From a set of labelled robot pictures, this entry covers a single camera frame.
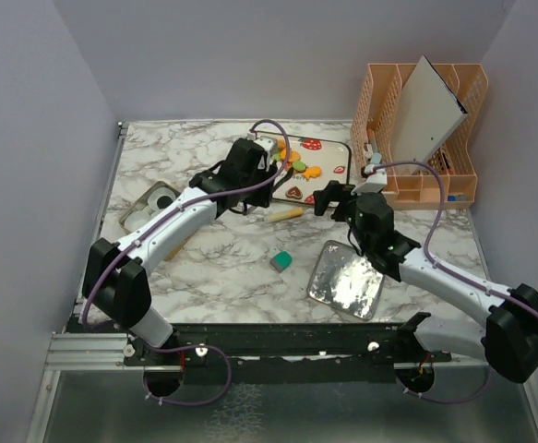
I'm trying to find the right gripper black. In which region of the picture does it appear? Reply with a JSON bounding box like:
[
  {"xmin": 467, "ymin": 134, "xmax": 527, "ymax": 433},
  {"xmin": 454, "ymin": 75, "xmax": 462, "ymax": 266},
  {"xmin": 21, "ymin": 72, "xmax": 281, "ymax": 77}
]
[{"xmin": 314, "ymin": 179, "xmax": 371, "ymax": 251}]

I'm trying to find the black sandwich cookie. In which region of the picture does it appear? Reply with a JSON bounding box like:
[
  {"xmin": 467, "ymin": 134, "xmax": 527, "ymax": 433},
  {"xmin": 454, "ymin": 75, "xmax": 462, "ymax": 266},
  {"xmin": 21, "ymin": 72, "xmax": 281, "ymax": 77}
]
[{"xmin": 156, "ymin": 196, "xmax": 173, "ymax": 210}]

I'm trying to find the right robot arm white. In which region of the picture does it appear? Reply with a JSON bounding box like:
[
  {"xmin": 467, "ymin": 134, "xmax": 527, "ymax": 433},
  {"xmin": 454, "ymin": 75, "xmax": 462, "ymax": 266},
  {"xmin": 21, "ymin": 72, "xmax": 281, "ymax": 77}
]
[{"xmin": 313, "ymin": 181, "xmax": 538, "ymax": 383}]

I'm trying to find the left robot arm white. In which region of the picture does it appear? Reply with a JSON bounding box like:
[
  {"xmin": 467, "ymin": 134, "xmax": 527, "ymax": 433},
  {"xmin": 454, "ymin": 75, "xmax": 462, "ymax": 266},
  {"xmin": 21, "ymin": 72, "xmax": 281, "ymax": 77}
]
[{"xmin": 82, "ymin": 137, "xmax": 280, "ymax": 365}]

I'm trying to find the orange fish cookie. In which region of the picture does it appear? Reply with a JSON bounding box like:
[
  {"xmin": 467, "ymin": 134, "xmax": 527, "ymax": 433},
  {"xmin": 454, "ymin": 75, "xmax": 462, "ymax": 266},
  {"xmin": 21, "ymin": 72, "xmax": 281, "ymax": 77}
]
[{"xmin": 302, "ymin": 166, "xmax": 322, "ymax": 180}]

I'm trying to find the strawberry pattern tray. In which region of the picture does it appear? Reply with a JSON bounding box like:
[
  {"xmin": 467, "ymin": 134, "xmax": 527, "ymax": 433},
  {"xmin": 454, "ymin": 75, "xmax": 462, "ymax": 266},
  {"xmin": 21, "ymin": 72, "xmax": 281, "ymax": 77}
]
[{"xmin": 272, "ymin": 135, "xmax": 352, "ymax": 206}]

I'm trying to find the brown heart cookie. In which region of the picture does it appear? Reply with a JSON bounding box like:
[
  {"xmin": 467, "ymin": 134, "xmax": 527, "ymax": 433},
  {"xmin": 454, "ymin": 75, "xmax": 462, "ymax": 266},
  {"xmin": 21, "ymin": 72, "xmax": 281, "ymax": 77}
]
[{"xmin": 285, "ymin": 186, "xmax": 304, "ymax": 200}]

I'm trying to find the green macaron cookie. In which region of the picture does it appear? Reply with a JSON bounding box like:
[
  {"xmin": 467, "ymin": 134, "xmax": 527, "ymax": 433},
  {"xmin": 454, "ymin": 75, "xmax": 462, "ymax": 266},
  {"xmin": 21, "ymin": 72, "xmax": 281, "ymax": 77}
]
[{"xmin": 292, "ymin": 161, "xmax": 307, "ymax": 173}]

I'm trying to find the yellow orange highlighter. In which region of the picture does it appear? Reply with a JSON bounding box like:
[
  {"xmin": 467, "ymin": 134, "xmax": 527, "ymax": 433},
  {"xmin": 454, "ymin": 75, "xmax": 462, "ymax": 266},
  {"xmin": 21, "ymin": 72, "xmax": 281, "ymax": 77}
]
[{"xmin": 266, "ymin": 208, "xmax": 304, "ymax": 222}]

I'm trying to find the cookie pile orange green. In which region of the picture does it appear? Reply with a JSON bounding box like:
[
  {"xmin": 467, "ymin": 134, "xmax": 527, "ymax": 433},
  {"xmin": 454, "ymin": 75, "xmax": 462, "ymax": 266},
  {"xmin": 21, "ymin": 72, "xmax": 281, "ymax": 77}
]
[{"xmin": 272, "ymin": 139, "xmax": 301, "ymax": 162}]

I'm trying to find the light blue eraser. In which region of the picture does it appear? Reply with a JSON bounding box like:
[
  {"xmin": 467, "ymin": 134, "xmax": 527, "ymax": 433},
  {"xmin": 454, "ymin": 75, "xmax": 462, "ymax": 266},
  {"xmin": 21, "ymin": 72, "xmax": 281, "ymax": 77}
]
[{"xmin": 369, "ymin": 152, "xmax": 382, "ymax": 165}]

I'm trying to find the silver tin lid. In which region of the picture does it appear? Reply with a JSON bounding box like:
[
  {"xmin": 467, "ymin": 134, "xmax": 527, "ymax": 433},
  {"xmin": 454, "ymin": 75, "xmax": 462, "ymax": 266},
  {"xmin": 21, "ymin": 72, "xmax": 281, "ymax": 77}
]
[{"xmin": 306, "ymin": 240, "xmax": 384, "ymax": 320}]

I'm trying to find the green grey eraser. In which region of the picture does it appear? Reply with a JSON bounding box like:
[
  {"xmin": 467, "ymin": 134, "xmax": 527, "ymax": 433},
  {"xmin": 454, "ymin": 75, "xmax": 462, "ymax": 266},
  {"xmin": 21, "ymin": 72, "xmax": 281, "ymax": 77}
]
[{"xmin": 269, "ymin": 251, "xmax": 293, "ymax": 273}]

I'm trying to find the gold cookie tin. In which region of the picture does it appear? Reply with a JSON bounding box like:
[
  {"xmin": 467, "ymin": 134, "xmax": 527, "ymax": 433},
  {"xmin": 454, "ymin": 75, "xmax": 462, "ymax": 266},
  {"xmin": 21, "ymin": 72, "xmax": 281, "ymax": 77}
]
[{"xmin": 118, "ymin": 181, "xmax": 181, "ymax": 234}]

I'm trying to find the white paper cup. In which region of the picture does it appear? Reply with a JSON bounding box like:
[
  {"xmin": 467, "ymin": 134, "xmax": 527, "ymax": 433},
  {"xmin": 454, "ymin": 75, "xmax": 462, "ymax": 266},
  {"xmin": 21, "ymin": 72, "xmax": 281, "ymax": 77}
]
[
  {"xmin": 147, "ymin": 187, "xmax": 176, "ymax": 212},
  {"xmin": 124, "ymin": 210, "xmax": 150, "ymax": 233}
]

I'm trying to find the peach desk organizer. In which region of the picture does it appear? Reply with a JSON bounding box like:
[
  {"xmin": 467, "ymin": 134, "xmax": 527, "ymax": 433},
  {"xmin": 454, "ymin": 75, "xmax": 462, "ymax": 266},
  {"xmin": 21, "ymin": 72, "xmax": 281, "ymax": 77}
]
[{"xmin": 351, "ymin": 57, "xmax": 488, "ymax": 210}]

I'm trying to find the grey white board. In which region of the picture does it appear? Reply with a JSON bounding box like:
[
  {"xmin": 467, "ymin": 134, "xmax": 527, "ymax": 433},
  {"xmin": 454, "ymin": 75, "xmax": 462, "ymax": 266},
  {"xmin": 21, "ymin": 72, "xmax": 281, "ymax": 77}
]
[{"xmin": 390, "ymin": 55, "xmax": 468, "ymax": 175}]

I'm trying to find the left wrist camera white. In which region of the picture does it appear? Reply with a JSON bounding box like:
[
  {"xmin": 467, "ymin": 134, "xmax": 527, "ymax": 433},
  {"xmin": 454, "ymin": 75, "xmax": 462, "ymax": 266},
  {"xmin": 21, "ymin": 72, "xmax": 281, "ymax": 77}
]
[{"xmin": 246, "ymin": 132, "xmax": 280, "ymax": 171}]

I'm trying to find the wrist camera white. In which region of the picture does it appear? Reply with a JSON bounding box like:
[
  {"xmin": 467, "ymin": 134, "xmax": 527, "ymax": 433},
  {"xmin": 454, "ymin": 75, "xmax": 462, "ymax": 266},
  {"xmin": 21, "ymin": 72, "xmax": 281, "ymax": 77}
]
[
  {"xmin": 246, "ymin": 132, "xmax": 280, "ymax": 171},
  {"xmin": 352, "ymin": 164, "xmax": 388, "ymax": 195}
]

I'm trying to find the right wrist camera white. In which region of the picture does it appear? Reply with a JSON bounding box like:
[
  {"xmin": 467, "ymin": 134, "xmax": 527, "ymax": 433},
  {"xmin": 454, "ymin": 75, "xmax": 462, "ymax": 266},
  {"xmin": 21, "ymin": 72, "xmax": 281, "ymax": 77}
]
[{"xmin": 352, "ymin": 164, "xmax": 388, "ymax": 195}]

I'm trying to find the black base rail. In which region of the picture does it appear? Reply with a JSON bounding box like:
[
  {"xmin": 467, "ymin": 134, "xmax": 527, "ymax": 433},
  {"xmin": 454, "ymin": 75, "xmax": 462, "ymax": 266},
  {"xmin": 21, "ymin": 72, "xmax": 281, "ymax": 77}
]
[{"xmin": 63, "ymin": 316, "xmax": 505, "ymax": 384}]

